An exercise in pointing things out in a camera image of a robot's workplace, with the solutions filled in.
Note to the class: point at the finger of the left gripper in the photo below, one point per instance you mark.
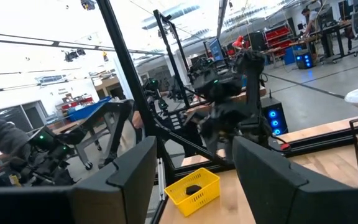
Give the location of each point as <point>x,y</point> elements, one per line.
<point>211,133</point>
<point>232,146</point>

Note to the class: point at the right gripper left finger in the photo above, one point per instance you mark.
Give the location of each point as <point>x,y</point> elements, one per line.
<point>129,186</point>

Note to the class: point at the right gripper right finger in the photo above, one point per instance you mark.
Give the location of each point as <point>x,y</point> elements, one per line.
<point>269,193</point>

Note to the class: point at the black binder clip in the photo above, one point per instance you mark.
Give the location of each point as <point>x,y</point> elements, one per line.
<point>193,189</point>

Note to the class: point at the black background robot arm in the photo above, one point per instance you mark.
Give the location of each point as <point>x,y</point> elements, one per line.
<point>152,87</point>

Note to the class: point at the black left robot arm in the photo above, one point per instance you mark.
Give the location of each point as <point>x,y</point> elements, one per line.
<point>253,90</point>

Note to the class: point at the black computer blue lights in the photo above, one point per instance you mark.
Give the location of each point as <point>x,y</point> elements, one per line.
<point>273,118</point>
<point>304,59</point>

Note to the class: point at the red stop button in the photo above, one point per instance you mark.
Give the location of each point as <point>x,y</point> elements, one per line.
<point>285,146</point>

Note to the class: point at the blue lit monitor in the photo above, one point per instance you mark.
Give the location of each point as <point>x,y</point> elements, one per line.
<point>216,49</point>

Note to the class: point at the yellow plastic mesh basket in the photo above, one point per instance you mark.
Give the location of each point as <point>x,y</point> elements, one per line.
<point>194,205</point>

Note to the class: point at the red bin rack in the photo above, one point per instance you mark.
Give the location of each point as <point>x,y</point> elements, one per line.
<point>277,34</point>

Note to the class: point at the black neighbouring station frame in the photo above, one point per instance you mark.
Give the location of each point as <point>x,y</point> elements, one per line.
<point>171,59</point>

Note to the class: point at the black aluminium table frame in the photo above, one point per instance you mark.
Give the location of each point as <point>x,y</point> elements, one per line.
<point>128,62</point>

